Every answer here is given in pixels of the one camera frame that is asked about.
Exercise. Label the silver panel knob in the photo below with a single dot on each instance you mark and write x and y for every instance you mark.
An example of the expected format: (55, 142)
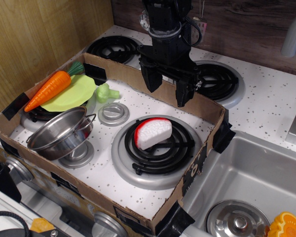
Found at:
(105, 226)
(18, 172)

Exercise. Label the silver sink basin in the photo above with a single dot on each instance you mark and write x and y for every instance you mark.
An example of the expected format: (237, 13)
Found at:
(250, 170)

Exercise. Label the front left black burner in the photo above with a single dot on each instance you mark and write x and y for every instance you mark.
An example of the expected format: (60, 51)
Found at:
(36, 118)

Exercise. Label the light green plastic plate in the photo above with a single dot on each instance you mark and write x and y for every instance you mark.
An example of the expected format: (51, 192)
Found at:
(80, 91)

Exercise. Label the silver stove knob under pot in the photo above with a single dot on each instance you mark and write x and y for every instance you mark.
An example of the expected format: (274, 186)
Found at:
(79, 157)

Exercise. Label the stainless steel pot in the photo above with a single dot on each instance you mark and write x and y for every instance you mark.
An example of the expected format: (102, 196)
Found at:
(62, 134)

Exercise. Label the silver front panel knob right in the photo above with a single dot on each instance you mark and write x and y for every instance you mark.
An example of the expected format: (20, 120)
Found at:
(105, 226)

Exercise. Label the red white toy cheese wedge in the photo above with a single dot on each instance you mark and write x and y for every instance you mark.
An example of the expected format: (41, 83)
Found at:
(152, 131)

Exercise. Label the black burner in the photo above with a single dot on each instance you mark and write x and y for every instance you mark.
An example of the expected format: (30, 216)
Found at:
(120, 49)
(221, 83)
(159, 167)
(36, 118)

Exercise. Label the silver front panel knob left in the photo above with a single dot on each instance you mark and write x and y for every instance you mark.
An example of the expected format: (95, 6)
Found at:
(18, 172)

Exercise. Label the front right black burner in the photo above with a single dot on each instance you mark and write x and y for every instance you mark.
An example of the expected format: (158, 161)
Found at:
(159, 167)

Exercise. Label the hanging silver strainer ladle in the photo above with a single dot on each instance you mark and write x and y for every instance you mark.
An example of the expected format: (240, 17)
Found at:
(144, 20)

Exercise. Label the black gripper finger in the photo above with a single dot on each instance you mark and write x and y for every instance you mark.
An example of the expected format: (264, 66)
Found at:
(152, 78)
(184, 92)

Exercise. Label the back right black burner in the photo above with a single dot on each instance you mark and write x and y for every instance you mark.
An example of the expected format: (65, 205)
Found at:
(221, 83)

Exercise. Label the grey faucet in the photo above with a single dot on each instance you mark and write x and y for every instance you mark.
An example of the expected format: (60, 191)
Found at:
(289, 46)

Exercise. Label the green toy broccoli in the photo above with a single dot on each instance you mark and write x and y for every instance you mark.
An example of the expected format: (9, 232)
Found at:
(103, 93)

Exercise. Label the silver pot lid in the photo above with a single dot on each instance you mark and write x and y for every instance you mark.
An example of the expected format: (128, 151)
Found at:
(235, 218)

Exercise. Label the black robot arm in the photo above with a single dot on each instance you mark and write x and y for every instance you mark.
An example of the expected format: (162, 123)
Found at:
(173, 34)

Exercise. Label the orange toy fruit slice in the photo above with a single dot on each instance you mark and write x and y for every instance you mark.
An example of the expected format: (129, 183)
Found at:
(284, 225)

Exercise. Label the silver stove knob centre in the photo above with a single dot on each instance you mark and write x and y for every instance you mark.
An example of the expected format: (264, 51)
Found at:
(113, 114)

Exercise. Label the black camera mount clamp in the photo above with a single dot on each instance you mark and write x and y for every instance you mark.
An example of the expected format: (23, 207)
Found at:
(7, 185)

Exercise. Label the hanging silver spatula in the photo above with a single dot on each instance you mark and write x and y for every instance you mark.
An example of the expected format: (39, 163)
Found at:
(201, 23)

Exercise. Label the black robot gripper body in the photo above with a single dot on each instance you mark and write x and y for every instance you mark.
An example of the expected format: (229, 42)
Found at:
(171, 58)

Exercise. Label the back left black burner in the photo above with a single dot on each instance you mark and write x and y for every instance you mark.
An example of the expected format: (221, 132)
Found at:
(120, 49)

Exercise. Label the orange toy carrot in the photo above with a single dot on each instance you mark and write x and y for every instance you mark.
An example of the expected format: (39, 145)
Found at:
(56, 84)

